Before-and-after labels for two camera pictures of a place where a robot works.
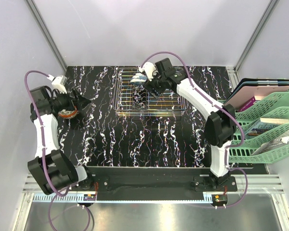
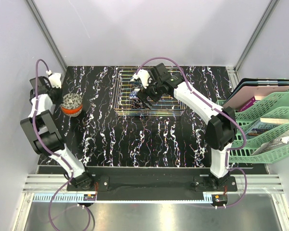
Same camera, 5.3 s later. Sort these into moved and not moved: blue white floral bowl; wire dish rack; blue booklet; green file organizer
Moved: blue white floral bowl
Not moved: wire dish rack; green file organizer; blue booklet
